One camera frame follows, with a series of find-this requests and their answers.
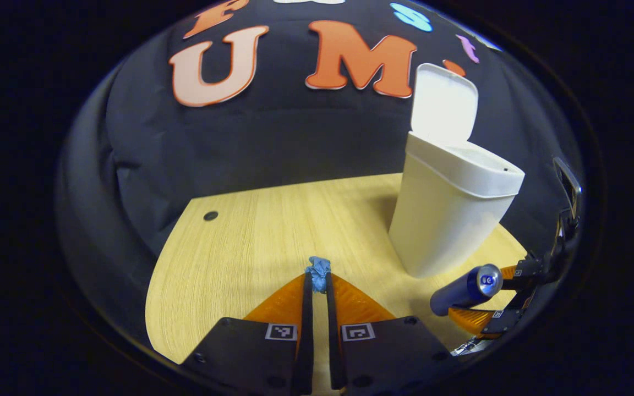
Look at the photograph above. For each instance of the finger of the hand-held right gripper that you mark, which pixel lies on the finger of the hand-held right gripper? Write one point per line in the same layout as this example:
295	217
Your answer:
476	320
526	272

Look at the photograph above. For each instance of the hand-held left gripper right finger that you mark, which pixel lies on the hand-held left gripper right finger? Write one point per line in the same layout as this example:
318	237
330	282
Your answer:
332	330

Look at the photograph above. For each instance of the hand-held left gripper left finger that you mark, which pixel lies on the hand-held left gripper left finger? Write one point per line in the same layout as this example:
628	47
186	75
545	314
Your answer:
307	330

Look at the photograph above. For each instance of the blue pop can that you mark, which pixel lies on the blue pop can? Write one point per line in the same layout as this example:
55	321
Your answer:
460	291

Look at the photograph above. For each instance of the blue paper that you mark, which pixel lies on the blue paper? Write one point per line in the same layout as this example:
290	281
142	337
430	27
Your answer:
318	269

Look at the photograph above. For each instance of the white desktop garbage bin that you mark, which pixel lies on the white desktop garbage bin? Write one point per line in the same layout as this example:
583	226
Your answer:
443	220

